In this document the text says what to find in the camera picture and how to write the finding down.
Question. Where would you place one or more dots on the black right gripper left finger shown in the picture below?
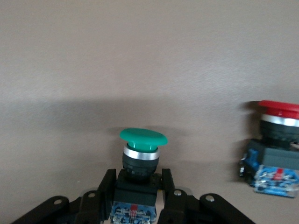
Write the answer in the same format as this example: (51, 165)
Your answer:
(88, 207)

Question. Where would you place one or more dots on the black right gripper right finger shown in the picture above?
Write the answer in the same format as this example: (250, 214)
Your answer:
(184, 207)

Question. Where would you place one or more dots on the green mushroom push button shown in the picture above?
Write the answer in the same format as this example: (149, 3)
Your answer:
(143, 138)

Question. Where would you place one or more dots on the red mushroom push button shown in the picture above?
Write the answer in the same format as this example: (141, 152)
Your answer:
(278, 108)

